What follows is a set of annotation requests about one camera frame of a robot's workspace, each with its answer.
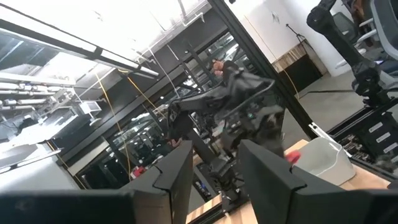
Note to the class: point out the wood top black counter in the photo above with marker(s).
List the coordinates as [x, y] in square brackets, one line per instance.
[298, 65]

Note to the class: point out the black camera stand pole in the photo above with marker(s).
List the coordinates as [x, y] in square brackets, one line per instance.
[339, 37]

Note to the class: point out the computer tower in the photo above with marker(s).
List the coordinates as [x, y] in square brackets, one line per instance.
[202, 186]

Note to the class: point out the red box on desk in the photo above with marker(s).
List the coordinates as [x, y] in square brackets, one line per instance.
[138, 171]

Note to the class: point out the grey plastic bin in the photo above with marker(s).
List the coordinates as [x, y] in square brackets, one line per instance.
[326, 161]

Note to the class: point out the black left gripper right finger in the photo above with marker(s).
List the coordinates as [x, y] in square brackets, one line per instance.
[270, 193]

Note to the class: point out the black labelled drawer cabinet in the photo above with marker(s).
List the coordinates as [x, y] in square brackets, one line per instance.
[373, 137]

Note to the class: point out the white frame office chair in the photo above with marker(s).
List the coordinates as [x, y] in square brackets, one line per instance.
[384, 28]

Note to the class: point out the red plastic box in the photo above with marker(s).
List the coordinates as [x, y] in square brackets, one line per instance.
[293, 156]

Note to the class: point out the black structural post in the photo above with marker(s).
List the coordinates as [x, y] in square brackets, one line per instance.
[264, 65]

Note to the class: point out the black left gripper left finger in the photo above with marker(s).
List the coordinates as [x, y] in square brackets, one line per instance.
[161, 193]

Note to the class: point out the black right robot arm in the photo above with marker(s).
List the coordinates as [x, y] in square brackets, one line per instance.
[199, 104]

